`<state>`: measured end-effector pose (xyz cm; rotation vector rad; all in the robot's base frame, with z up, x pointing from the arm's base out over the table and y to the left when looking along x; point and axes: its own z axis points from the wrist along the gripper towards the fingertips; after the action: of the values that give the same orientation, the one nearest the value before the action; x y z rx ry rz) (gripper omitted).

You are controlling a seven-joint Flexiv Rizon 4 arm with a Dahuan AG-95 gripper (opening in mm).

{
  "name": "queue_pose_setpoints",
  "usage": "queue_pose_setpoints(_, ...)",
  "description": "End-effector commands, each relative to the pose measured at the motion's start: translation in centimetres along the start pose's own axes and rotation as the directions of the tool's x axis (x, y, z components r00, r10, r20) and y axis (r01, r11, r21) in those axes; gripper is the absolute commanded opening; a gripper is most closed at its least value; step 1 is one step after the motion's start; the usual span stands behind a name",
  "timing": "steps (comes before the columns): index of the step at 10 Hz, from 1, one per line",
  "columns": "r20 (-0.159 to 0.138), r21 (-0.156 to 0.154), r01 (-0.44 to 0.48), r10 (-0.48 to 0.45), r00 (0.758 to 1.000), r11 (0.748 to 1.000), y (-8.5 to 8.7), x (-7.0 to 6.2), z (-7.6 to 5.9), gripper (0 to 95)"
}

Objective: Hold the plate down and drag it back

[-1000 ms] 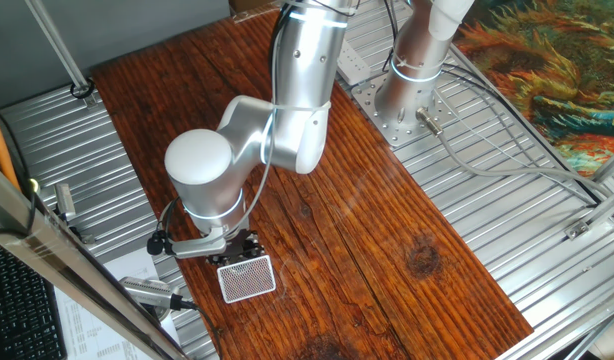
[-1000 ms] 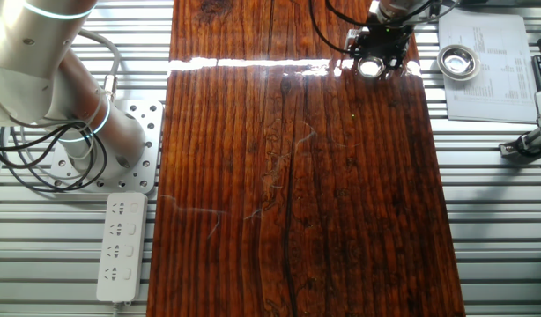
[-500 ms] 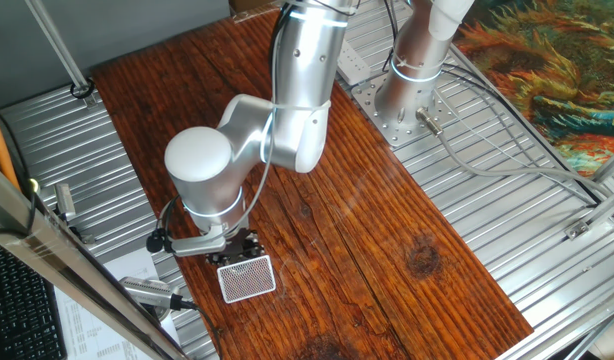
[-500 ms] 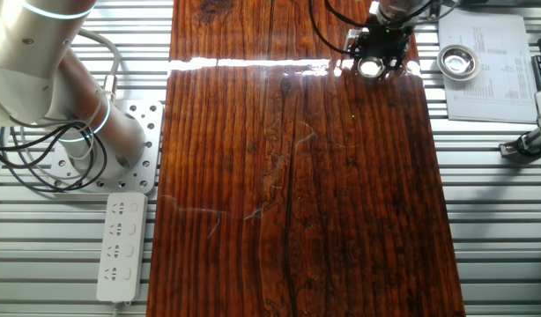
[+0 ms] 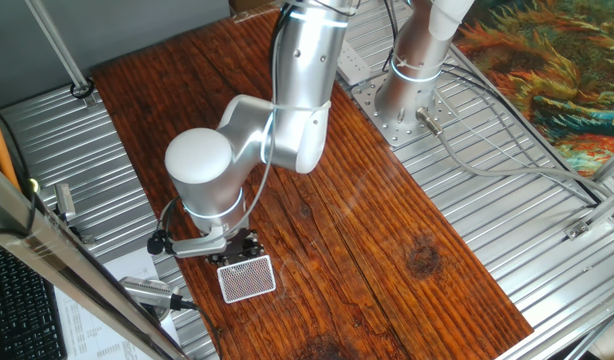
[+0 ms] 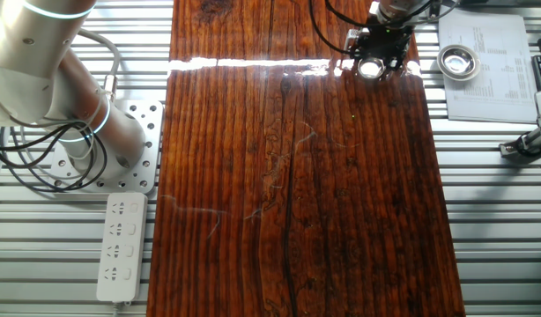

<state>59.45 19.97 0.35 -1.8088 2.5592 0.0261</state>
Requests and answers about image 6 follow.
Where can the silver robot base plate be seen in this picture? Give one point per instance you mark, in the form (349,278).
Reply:
(149,132)

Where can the wood grain table mat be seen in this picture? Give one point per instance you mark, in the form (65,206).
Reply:
(253,176)

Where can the white power strip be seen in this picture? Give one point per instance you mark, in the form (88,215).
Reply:
(120,246)

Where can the printed paper sheet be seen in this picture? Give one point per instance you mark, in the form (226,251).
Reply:
(504,88)

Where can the small metal bowl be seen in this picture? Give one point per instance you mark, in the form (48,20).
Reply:
(457,61)

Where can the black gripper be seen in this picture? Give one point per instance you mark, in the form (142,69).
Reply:
(385,42)

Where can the wrist camera with grey bracket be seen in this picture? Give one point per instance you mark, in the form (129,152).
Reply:
(434,6)

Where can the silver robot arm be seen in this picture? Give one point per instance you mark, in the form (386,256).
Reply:
(32,66)

